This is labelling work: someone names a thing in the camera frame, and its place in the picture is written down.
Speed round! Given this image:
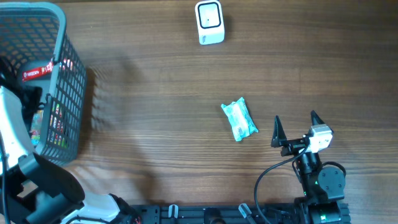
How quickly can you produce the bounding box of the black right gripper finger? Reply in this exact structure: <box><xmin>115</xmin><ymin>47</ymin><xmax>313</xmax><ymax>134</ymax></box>
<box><xmin>271</xmin><ymin>115</ymin><xmax>287</xmax><ymax>147</ymax></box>
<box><xmin>310</xmin><ymin>110</ymin><xmax>325</xmax><ymax>126</ymax></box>

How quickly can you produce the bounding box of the teal tissue packet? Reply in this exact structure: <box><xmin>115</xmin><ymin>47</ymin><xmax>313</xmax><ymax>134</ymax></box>
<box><xmin>221</xmin><ymin>97</ymin><xmax>259</xmax><ymax>142</ymax></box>

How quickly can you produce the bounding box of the green Haribo gummy bag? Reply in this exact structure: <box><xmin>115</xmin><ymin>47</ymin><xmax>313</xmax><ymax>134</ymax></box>
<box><xmin>30</xmin><ymin>110</ymin><xmax>44</xmax><ymax>147</ymax></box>

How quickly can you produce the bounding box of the red Nescafe stick sachet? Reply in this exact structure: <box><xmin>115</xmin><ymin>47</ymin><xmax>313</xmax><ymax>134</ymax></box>
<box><xmin>22</xmin><ymin>58</ymin><xmax>73</xmax><ymax>82</ymax></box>

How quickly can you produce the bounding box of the small red carton box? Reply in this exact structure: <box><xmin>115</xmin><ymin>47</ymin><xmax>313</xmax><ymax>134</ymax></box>
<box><xmin>47</xmin><ymin>103</ymin><xmax>67</xmax><ymax>148</ymax></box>

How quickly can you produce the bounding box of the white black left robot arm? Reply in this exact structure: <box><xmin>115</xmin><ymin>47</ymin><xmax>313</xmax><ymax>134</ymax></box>
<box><xmin>1</xmin><ymin>57</ymin><xmax>141</xmax><ymax>223</ymax></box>

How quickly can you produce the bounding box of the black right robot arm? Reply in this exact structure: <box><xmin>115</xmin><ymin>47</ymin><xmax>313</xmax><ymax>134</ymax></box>
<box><xmin>271</xmin><ymin>111</ymin><xmax>347</xmax><ymax>224</ymax></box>

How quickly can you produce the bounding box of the white barcode scanner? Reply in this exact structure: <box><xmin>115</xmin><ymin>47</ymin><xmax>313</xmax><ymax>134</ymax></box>
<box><xmin>195</xmin><ymin>0</ymin><xmax>225</xmax><ymax>45</ymax></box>

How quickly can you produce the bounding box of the grey plastic shopping basket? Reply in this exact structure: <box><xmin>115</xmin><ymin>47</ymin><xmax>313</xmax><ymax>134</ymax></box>
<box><xmin>1</xmin><ymin>2</ymin><xmax>87</xmax><ymax>166</ymax></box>

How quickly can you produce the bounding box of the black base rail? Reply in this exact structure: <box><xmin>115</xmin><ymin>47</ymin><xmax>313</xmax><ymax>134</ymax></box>
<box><xmin>133</xmin><ymin>202</ymin><xmax>351</xmax><ymax>224</ymax></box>

